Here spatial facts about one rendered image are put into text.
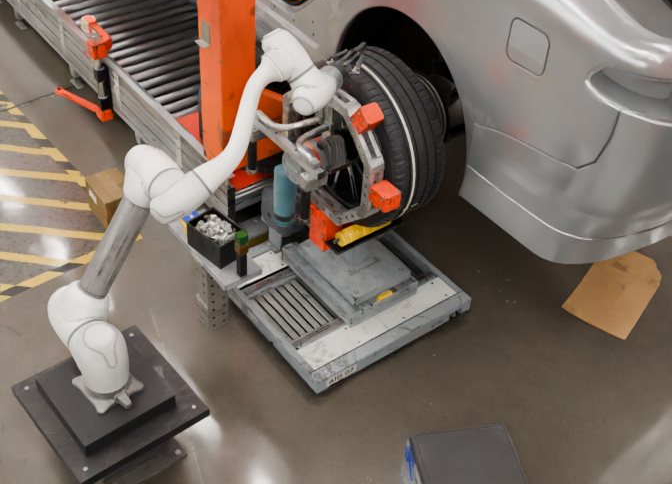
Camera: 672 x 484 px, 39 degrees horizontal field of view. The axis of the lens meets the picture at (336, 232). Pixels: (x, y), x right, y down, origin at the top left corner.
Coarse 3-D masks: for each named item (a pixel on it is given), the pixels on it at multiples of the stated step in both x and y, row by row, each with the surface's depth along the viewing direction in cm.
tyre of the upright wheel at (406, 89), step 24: (360, 72) 337; (384, 72) 339; (408, 72) 342; (360, 96) 335; (384, 96) 334; (408, 96) 337; (384, 120) 330; (408, 120) 335; (432, 120) 340; (384, 144) 334; (408, 144) 334; (432, 144) 341; (408, 168) 338; (432, 168) 345; (408, 192) 344; (432, 192) 355; (384, 216) 352
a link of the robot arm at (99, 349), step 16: (80, 336) 311; (96, 336) 309; (112, 336) 310; (80, 352) 310; (96, 352) 307; (112, 352) 310; (80, 368) 316; (96, 368) 310; (112, 368) 312; (128, 368) 321; (96, 384) 316; (112, 384) 317
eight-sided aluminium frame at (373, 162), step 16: (288, 96) 359; (336, 96) 336; (288, 112) 364; (352, 112) 331; (352, 128) 332; (368, 144) 335; (368, 160) 331; (368, 176) 335; (320, 192) 375; (368, 192) 339; (320, 208) 372; (336, 208) 370; (368, 208) 344; (336, 224) 366
